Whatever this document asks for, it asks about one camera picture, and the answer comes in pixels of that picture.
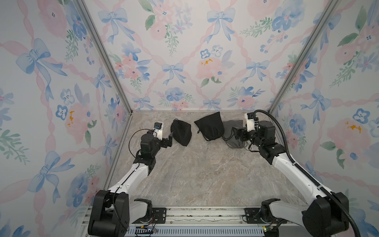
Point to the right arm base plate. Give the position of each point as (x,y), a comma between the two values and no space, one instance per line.
(253,215)

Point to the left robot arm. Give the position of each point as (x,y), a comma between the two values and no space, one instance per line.
(112,211)

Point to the black pouch with gold logo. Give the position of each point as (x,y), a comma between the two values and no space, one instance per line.
(181,132)

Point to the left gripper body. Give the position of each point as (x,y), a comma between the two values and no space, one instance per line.
(163,142)

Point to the aluminium front rail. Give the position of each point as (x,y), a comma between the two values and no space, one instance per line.
(202,221)

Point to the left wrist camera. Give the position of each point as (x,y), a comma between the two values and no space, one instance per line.
(158,130)

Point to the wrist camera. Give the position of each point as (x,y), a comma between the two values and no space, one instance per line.
(158,130)
(250,121)

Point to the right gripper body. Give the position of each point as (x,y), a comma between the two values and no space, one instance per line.
(241,134)

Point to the grey drawstring pouch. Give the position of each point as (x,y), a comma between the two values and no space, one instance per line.
(229,136)

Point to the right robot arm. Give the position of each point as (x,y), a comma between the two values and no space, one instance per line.
(326,212)

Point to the plain black pouch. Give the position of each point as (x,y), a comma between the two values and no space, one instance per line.
(211,127)

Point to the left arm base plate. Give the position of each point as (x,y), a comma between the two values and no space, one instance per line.
(157,215)

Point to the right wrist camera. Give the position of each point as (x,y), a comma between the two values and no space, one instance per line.
(250,121)

